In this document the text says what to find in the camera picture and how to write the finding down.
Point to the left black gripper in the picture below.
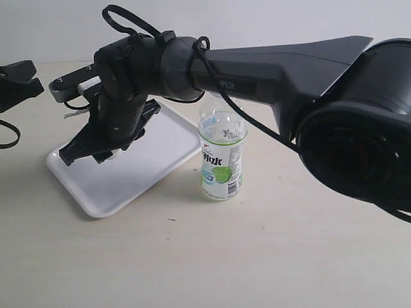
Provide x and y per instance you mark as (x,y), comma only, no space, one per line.
(17,84)

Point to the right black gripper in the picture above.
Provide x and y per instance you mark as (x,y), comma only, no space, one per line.
(114,124)

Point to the clear plastic drink bottle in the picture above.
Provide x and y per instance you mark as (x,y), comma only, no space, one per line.
(222,134)

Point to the white bottle cap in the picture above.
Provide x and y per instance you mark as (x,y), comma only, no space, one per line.
(115,154)

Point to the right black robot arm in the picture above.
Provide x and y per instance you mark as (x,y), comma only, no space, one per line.
(343,104)

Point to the white rectangular plastic tray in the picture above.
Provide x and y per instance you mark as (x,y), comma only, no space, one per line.
(101,190)

